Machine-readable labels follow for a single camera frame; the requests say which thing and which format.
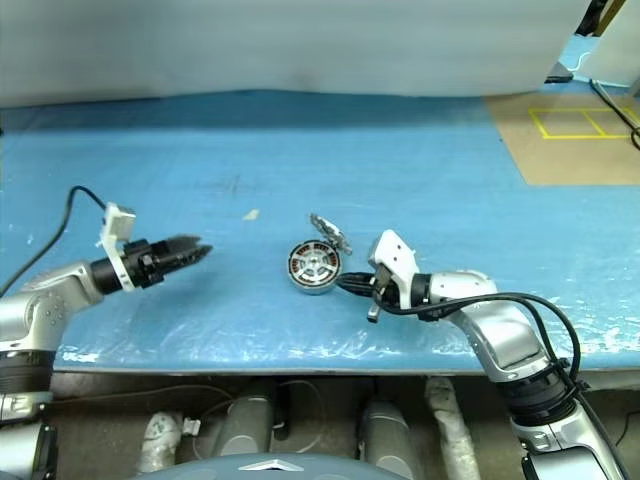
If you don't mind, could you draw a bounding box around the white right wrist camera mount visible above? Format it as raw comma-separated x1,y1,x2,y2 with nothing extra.
368,229,419,307

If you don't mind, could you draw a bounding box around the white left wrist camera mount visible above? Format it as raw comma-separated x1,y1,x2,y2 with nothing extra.
94,202,137,293

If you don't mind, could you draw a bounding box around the white board panel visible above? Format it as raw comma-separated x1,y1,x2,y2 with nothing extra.
584,0,640,89

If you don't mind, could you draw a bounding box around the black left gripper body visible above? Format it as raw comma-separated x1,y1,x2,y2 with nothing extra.
122,239,174,291

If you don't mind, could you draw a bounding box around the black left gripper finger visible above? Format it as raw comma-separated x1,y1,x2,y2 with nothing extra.
164,233,204,257
169,244,215,274

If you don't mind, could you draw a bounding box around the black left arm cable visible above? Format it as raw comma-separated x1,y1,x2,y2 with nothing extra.
0,185,109,296

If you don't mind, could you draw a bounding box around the brown cardboard sheet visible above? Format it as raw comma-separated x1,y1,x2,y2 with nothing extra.
483,93,640,187

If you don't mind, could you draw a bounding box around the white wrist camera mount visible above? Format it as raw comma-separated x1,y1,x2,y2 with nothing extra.
368,229,419,307
94,202,137,293

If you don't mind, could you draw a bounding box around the white wrapped table leg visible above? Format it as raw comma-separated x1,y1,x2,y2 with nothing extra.
424,377,482,480
137,410,182,474

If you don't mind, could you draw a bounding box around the grey rounded cylinder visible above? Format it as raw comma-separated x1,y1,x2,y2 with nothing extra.
358,399,426,480
218,394,275,457

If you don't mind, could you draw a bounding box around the yellow tape rectangle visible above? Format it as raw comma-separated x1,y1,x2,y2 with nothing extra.
528,106,640,142

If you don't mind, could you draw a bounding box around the blue table mat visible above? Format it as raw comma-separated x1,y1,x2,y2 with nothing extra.
0,89,640,374

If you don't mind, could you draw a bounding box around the silver motor cover with circuit board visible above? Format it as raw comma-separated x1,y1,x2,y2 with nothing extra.
308,213,354,256

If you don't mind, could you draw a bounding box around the black cable on table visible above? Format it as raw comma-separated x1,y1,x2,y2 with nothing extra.
589,78,640,151

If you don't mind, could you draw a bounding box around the grey motor base with windings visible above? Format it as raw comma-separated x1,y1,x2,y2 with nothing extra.
286,240,344,297

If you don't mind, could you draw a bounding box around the white backdrop sheet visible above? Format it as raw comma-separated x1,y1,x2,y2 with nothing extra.
0,0,594,110

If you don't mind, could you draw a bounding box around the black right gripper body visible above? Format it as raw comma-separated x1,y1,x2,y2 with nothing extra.
367,266,402,324

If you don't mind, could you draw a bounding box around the blue-grey robot torso shell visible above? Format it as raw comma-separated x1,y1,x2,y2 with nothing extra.
127,453,401,480

